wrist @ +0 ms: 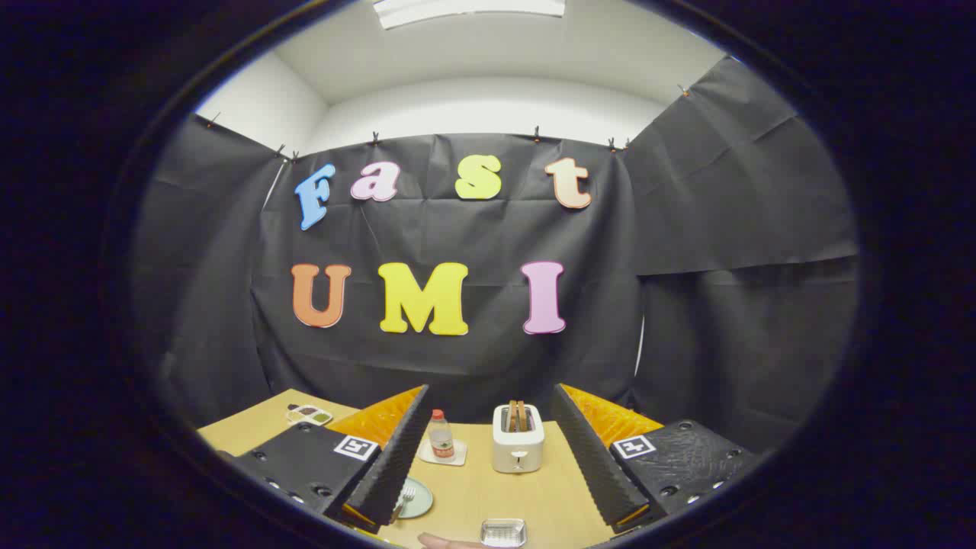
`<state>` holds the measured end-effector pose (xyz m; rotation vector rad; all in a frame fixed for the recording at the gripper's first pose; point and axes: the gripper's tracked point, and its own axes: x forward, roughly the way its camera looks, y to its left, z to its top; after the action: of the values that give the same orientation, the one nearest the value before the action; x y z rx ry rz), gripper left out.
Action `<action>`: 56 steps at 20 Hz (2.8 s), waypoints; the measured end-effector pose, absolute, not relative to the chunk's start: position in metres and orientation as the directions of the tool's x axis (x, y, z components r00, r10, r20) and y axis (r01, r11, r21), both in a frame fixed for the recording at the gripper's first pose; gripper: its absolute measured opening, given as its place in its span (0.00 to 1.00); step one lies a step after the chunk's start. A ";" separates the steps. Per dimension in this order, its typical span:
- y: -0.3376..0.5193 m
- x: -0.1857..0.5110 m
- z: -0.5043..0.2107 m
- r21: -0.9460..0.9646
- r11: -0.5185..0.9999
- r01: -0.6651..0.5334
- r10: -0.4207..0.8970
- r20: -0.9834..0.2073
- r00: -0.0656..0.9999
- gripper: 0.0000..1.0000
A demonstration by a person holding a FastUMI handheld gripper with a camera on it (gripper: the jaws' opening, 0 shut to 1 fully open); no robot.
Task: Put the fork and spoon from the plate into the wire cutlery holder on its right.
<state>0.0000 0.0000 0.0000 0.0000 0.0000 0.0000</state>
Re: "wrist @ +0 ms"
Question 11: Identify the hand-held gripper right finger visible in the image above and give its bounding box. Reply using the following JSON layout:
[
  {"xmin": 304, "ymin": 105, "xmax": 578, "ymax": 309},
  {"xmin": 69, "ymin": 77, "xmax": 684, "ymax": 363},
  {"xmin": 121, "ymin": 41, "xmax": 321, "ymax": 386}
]
[{"xmin": 551, "ymin": 383, "xmax": 763, "ymax": 535}]

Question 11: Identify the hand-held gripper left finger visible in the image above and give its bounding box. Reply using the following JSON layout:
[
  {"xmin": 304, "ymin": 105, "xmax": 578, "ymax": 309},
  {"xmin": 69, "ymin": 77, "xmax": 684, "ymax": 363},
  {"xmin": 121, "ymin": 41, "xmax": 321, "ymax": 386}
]
[{"xmin": 221, "ymin": 384, "xmax": 432, "ymax": 535}]

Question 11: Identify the ceiling light panel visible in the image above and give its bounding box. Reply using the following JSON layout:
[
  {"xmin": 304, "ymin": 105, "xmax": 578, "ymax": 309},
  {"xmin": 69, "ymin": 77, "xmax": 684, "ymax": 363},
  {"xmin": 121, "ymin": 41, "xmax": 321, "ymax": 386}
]
[{"xmin": 374, "ymin": 0, "xmax": 567, "ymax": 30}]

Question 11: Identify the black backdrop cloth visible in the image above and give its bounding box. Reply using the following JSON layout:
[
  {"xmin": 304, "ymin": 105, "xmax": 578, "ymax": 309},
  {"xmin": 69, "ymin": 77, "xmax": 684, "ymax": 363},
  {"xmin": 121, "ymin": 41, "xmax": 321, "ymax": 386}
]
[{"xmin": 130, "ymin": 57, "xmax": 862, "ymax": 458}]

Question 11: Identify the white square coaster tray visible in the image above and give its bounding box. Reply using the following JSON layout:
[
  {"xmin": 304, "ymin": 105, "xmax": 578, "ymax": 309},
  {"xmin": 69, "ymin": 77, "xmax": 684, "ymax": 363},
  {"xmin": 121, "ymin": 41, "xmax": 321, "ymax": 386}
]
[{"xmin": 416, "ymin": 438, "xmax": 467, "ymax": 467}]

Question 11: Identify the white toaster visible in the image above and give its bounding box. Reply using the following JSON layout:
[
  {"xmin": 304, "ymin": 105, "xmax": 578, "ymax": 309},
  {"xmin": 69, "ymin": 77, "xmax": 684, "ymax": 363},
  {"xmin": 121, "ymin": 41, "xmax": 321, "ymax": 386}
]
[{"xmin": 492, "ymin": 403, "xmax": 546, "ymax": 474}]

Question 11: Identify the clear plastic water bottle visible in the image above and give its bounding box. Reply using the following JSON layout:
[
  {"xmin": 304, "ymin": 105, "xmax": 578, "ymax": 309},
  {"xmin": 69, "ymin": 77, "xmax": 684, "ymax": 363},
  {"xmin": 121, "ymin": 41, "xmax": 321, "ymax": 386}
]
[{"xmin": 428, "ymin": 409, "xmax": 456, "ymax": 461}]

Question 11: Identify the metal wire basket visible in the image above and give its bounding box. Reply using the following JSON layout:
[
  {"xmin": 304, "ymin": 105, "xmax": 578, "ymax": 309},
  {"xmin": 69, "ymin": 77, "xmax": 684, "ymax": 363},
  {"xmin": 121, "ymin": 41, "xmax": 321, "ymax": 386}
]
[{"xmin": 480, "ymin": 518, "xmax": 528, "ymax": 548}]

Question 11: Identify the light green round plate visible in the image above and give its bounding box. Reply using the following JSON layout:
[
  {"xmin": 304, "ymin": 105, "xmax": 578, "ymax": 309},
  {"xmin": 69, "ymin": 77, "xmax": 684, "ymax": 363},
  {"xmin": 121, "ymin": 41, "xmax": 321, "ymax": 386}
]
[{"xmin": 395, "ymin": 477, "xmax": 434, "ymax": 520}]

